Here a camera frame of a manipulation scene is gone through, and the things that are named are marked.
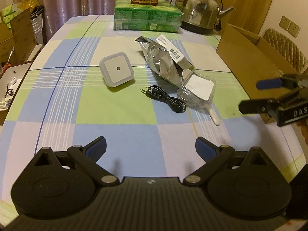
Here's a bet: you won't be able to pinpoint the white square night light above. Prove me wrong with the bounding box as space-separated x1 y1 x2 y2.
99 52 134 88

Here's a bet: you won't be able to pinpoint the open box with clutter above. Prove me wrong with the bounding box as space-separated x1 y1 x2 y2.
1 62 32 126

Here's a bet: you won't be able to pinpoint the quilted beige chair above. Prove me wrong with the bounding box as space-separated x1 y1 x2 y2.
262 28 307 74

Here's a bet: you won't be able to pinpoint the white plastic spoon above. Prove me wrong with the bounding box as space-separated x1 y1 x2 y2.
208 107 220 126

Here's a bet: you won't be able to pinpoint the brown cardboard box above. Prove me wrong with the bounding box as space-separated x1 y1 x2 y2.
216 23 301 125

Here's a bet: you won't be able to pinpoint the clear packet white pad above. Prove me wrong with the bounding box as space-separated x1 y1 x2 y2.
177 69 216 110

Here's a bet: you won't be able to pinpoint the white green medicine box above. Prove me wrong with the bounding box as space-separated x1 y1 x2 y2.
156 34 195 71

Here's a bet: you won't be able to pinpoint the checkered tablecloth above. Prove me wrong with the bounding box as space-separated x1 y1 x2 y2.
1 15 306 225

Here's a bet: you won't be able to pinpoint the brown wooden door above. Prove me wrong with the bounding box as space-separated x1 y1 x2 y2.
220 0 272 34

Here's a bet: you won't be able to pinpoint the silver foil bag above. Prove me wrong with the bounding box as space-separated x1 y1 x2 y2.
135 36 184 87

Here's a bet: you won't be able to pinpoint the stainless steel kettle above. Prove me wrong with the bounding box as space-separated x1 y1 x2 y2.
170 0 235 34

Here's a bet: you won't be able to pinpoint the green tissue pack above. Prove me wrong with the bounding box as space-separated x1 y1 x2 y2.
113 0 183 33

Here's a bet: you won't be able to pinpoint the cardboard boxes by curtain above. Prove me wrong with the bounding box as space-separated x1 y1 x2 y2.
1 0 45 64

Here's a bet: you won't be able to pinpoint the wall switch plates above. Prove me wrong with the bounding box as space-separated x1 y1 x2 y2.
279 16 301 38

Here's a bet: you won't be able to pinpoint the black audio cable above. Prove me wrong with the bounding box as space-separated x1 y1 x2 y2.
140 84 187 114

